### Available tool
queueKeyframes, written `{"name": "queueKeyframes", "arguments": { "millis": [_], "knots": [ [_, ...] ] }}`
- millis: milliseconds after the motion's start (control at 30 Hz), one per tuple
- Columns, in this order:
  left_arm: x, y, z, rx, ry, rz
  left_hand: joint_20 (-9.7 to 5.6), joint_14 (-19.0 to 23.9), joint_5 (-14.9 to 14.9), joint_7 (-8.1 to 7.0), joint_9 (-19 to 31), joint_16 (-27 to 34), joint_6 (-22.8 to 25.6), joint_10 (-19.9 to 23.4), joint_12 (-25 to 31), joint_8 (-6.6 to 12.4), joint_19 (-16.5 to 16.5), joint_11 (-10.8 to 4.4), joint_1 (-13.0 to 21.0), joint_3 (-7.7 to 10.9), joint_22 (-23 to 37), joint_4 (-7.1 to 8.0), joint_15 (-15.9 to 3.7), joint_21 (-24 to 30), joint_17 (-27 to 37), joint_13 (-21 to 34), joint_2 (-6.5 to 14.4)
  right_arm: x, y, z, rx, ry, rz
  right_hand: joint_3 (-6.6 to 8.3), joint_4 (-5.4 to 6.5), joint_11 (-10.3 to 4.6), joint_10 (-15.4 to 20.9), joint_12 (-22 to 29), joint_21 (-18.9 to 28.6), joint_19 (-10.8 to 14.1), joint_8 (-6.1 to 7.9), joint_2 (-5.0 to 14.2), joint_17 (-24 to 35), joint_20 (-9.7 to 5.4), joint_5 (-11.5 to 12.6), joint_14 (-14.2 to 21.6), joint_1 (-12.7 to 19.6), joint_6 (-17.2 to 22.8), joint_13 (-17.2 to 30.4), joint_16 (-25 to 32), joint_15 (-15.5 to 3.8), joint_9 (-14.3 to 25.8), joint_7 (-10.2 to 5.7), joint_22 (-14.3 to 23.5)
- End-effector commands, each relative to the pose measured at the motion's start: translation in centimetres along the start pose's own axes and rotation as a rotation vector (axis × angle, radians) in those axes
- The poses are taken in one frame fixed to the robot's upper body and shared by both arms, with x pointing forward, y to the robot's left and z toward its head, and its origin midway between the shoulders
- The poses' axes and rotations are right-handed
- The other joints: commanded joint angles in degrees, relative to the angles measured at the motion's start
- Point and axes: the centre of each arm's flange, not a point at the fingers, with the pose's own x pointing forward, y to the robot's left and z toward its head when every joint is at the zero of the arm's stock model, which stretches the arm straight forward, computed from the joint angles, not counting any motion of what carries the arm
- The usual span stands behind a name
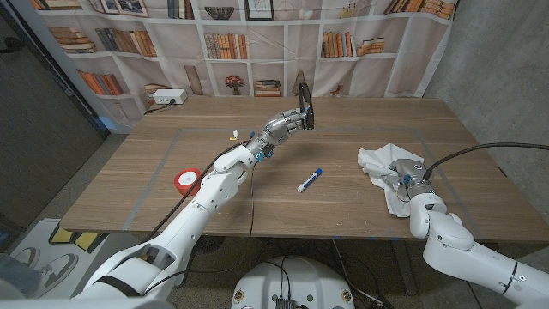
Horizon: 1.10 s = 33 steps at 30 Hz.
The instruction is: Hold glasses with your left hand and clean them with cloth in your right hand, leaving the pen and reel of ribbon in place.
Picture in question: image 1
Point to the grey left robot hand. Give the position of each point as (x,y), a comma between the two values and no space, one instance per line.
(279,129)

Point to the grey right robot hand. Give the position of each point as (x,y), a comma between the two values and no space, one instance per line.
(409,173)

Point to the white cleaning cloth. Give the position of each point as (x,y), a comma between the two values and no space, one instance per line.
(377,161)

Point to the black sunglasses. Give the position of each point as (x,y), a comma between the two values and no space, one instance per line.
(306,103)

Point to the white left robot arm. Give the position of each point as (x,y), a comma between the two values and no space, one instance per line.
(214,193)

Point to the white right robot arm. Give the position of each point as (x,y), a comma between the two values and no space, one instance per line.
(450,249)

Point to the blue and white marker pen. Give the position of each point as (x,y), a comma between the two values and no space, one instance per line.
(309,180)

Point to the red ribbon reel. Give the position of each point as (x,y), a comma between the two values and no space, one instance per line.
(184,180)

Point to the printed bookshelf backdrop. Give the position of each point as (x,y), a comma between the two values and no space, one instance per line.
(266,51)

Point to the white power strip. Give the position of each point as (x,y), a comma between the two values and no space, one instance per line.
(169,96)

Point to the black round grille under table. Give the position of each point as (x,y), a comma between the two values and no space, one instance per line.
(212,244)

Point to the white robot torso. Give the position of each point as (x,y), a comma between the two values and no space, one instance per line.
(296,279)

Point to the white floor mat with prints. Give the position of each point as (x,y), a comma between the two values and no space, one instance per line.
(56,249)

